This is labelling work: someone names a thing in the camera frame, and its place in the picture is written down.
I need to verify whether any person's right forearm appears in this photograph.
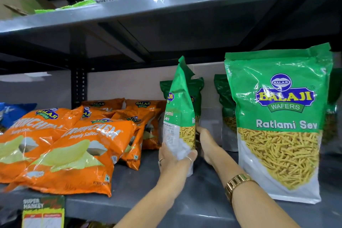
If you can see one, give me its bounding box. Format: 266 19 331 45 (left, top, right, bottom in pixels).
212 154 301 228

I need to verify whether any person's left forearm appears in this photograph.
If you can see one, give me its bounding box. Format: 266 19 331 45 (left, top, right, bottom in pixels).
114 173 189 228

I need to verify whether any person's left hand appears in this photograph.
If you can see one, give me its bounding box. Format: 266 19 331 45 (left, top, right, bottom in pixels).
158 142 198 180

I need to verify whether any person's right hand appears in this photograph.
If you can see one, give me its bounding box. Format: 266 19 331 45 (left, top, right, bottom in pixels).
196 126 225 167

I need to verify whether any green yellow price tag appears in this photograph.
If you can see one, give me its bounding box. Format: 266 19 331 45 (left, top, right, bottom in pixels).
22 195 65 228

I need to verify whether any blue snack bag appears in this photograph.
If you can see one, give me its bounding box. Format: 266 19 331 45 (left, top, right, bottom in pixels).
0 102 38 133

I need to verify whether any black perforated shelf post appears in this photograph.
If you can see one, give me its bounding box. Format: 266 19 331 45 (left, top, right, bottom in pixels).
70 27 89 110

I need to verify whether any green sev snack packet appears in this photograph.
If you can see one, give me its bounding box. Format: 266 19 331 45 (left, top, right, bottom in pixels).
160 77 205 140
213 74 239 152
162 56 199 177
320 68 342 155
224 43 333 205

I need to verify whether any gold metal wristwatch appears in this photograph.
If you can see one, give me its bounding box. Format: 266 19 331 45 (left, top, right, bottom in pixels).
224 173 257 204

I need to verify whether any pile of orange chip bags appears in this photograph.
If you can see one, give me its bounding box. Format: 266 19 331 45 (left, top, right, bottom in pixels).
0 98 167 198

